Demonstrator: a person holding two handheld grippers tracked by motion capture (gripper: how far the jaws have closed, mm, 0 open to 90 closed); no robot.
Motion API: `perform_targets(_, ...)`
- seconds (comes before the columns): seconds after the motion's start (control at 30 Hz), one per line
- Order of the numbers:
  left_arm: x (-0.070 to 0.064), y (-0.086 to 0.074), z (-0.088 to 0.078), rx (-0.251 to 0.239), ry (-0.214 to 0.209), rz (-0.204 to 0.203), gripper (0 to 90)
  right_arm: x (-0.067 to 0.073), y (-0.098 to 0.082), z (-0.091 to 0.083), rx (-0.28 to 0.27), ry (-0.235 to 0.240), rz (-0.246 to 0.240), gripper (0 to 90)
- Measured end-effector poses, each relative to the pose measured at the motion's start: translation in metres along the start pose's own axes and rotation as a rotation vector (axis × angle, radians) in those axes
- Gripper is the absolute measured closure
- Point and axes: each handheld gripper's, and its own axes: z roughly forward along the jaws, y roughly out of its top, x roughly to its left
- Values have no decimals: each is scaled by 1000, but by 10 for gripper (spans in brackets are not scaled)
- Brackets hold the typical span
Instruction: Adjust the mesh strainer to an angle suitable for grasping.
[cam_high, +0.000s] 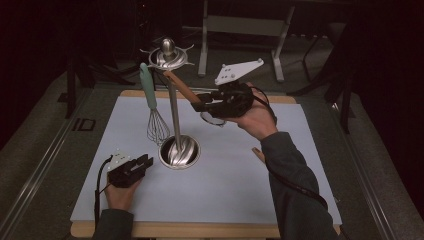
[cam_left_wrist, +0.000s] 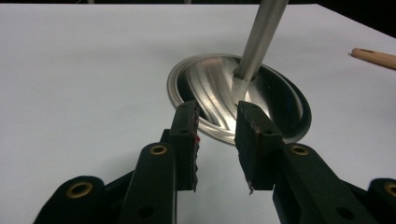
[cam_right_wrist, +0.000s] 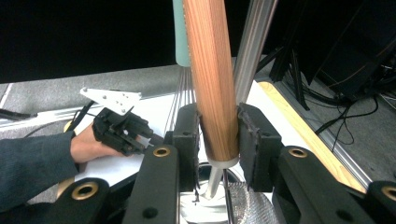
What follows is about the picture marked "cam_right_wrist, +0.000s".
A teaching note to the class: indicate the aluminium frame bar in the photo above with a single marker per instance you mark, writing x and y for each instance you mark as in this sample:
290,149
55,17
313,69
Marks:
46,116

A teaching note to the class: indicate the steel mesh skimmer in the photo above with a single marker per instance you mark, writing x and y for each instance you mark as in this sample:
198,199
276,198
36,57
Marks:
247,203

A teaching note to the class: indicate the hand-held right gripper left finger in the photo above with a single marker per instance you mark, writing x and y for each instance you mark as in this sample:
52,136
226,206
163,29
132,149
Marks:
188,149

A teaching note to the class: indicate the dark equipment box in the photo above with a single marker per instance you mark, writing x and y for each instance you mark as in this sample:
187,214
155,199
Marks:
351,46

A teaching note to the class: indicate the round stainless steel plate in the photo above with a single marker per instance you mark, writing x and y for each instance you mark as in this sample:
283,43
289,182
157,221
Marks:
253,46

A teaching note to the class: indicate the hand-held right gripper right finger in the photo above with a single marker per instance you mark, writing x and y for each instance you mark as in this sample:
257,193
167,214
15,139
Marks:
258,155

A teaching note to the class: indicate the black tripod stand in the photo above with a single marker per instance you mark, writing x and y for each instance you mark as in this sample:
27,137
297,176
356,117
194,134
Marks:
292,71

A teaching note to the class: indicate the white utensil holder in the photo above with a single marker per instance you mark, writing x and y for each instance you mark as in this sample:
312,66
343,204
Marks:
199,213

